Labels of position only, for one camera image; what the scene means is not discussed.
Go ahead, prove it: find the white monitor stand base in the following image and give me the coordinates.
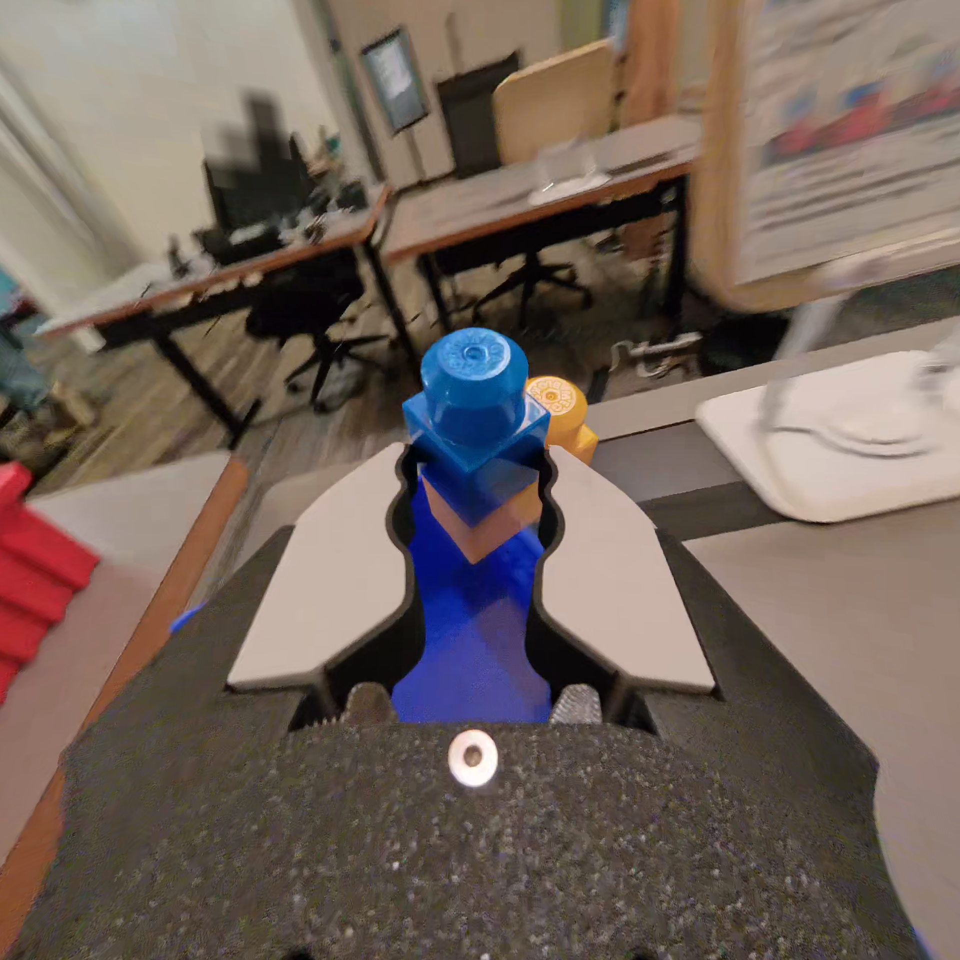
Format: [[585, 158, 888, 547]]
[[688, 0, 960, 524]]

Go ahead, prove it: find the black office chair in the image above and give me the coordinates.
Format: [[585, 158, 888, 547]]
[[433, 247, 595, 310], [246, 262, 393, 412]]

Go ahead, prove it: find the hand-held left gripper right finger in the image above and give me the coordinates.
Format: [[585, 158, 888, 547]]
[[527, 447, 717, 710]]

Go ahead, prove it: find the blue single-stud block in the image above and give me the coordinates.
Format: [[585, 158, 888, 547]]
[[402, 327, 549, 526]]

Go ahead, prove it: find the yellow two-stud block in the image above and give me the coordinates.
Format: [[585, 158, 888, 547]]
[[423, 375, 600, 565]]

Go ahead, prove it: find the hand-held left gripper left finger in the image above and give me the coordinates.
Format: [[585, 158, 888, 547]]
[[225, 442, 429, 714]]

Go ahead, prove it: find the framed wall picture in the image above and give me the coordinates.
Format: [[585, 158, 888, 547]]
[[360, 28, 431, 137]]

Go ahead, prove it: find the red plastic bin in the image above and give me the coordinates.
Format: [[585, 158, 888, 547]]
[[0, 461, 100, 706]]

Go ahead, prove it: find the grey table with wooden edge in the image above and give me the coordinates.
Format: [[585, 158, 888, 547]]
[[0, 450, 250, 909]]

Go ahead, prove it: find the blue plastic bin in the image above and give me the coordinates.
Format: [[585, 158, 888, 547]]
[[171, 487, 554, 725]]

